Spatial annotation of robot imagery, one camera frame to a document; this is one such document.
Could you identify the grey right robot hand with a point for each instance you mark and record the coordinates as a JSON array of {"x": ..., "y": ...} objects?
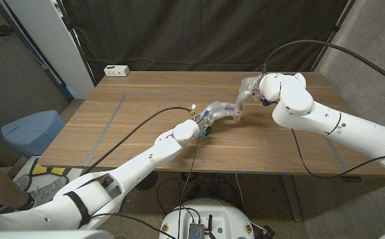
[{"x": 249, "y": 88}]

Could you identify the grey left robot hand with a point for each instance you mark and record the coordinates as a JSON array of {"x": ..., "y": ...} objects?
[{"x": 216, "y": 109}]

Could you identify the wooden block with holes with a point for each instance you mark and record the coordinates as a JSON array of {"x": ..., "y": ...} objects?
[{"x": 238, "y": 114}]

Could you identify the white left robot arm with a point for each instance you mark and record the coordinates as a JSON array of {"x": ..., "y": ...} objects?
[{"x": 146, "y": 159}]

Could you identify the grey tape outline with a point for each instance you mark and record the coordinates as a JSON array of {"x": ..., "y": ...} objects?
[{"x": 162, "y": 95}]

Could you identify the black backdrop curtain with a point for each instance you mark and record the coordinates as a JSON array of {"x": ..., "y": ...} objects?
[{"x": 196, "y": 33}]

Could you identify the round black floor fan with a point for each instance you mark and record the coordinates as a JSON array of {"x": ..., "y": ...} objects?
[{"x": 147, "y": 181}]

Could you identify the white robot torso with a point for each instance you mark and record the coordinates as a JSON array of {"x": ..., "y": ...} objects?
[{"x": 209, "y": 209}]

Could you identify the black backdrop stand pole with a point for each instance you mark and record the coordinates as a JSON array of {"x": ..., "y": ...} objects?
[
  {"x": 80, "y": 49},
  {"x": 336, "y": 28}
]

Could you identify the white power strip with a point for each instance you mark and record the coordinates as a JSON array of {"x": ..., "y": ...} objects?
[{"x": 116, "y": 70}]

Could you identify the black antenna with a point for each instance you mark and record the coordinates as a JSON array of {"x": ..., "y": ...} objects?
[{"x": 210, "y": 225}]

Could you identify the grey table leg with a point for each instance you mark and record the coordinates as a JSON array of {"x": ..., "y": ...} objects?
[{"x": 292, "y": 199}]

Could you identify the grey electronics box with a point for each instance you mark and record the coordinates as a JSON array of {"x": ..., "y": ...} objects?
[{"x": 196, "y": 230}]

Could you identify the white cabinet panel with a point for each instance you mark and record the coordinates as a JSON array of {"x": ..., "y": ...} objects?
[{"x": 53, "y": 43}]

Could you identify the blue-grey plastic bin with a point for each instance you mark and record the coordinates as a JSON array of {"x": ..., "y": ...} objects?
[{"x": 30, "y": 132}]

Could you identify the grey sneaker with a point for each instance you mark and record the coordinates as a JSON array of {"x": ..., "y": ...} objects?
[{"x": 46, "y": 192}]

